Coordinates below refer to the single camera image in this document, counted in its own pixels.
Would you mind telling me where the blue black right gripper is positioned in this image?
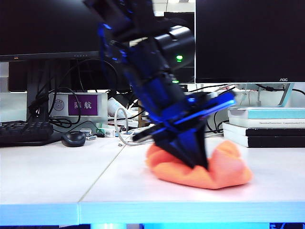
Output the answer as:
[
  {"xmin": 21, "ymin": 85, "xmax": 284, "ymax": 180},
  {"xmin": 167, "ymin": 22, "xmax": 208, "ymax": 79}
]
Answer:
[{"xmin": 132, "ymin": 91, "xmax": 237, "ymax": 171}]

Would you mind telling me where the orange rag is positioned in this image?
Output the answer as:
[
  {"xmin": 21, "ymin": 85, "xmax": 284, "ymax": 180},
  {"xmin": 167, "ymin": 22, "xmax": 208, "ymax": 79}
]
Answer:
[{"xmin": 145, "ymin": 140, "xmax": 254, "ymax": 190}]

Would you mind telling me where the small wooden shelf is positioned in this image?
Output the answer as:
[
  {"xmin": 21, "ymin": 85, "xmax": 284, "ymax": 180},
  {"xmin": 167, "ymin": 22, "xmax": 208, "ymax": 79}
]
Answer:
[{"xmin": 138, "ymin": 100, "xmax": 150, "ymax": 128}]

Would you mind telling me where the blue white carton box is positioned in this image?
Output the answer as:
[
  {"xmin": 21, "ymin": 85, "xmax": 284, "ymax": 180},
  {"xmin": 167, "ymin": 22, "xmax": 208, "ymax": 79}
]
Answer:
[{"xmin": 118, "ymin": 130, "xmax": 137, "ymax": 143}]

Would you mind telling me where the white neuroscience book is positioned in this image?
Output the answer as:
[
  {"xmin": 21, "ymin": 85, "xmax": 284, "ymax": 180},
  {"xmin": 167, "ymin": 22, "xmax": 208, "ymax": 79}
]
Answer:
[{"xmin": 228, "ymin": 117, "xmax": 305, "ymax": 128}]

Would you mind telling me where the small green white box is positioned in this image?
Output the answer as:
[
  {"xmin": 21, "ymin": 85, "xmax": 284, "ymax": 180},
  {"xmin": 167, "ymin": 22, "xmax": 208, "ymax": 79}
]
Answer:
[{"xmin": 96, "ymin": 122, "xmax": 107, "ymax": 135}]

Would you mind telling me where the teal book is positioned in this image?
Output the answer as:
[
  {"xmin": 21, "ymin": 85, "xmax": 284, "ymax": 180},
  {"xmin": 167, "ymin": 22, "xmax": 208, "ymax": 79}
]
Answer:
[{"xmin": 227, "ymin": 107, "xmax": 305, "ymax": 120}]

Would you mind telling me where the dark monitor back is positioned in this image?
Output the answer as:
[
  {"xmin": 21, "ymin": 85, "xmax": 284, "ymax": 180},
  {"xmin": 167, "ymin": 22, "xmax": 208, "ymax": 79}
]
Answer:
[{"xmin": 100, "ymin": 59, "xmax": 131, "ymax": 91}]

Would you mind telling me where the small silver gadget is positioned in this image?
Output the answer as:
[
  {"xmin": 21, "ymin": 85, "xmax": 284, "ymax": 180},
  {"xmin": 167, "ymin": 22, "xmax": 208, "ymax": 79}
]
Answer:
[{"xmin": 80, "ymin": 128, "xmax": 98, "ymax": 141}]

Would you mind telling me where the purple name sign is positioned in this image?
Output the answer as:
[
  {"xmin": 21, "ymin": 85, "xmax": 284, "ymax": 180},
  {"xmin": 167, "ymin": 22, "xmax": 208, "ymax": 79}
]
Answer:
[{"xmin": 48, "ymin": 92, "xmax": 109, "ymax": 125}]

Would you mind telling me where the black computer mouse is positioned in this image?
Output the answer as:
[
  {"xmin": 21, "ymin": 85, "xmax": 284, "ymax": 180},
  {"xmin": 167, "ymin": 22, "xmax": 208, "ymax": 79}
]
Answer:
[{"xmin": 61, "ymin": 131, "xmax": 87, "ymax": 147}]

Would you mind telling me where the white-framed AOC monitor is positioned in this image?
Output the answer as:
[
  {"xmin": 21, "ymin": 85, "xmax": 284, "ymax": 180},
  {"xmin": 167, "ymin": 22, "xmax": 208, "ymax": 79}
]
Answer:
[{"xmin": 195, "ymin": 0, "xmax": 305, "ymax": 84}]

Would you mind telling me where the black keyboard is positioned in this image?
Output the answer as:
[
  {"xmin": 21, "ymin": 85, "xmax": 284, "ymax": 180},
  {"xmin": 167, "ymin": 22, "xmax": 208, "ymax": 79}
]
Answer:
[{"xmin": 0, "ymin": 120, "xmax": 54, "ymax": 147}]

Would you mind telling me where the black monitor stand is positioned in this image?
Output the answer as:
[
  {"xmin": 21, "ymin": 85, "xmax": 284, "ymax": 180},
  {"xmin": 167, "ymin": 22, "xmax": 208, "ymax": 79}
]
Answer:
[{"xmin": 26, "ymin": 59, "xmax": 52, "ymax": 125}]

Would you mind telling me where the black-framed monitor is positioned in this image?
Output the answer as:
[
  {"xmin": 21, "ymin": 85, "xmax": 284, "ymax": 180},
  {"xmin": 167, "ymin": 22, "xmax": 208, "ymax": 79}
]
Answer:
[{"xmin": 0, "ymin": 0, "xmax": 102, "ymax": 62}]

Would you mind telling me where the thin black cable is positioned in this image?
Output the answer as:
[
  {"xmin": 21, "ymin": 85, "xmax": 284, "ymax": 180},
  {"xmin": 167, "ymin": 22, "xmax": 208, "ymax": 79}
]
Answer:
[
  {"xmin": 205, "ymin": 111, "xmax": 216, "ymax": 133},
  {"xmin": 213, "ymin": 111, "xmax": 225, "ymax": 132}
]

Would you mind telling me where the white looped cable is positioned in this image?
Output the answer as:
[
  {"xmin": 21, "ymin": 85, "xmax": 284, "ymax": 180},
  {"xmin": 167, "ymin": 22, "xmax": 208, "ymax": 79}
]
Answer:
[{"xmin": 113, "ymin": 107, "xmax": 156, "ymax": 147}]

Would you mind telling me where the black cable with plug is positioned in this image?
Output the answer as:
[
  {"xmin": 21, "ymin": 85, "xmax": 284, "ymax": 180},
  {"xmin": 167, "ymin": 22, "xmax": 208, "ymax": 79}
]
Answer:
[{"xmin": 254, "ymin": 83, "xmax": 305, "ymax": 96}]

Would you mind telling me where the black looped cable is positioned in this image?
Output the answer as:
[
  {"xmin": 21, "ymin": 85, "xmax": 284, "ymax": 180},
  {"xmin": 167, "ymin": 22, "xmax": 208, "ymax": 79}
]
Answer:
[{"xmin": 48, "ymin": 86, "xmax": 83, "ymax": 130}]

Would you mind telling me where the black cable bundle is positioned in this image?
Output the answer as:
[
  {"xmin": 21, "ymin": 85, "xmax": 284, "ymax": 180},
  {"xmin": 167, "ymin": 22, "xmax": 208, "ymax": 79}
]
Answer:
[{"xmin": 28, "ymin": 91, "xmax": 52, "ymax": 120}]

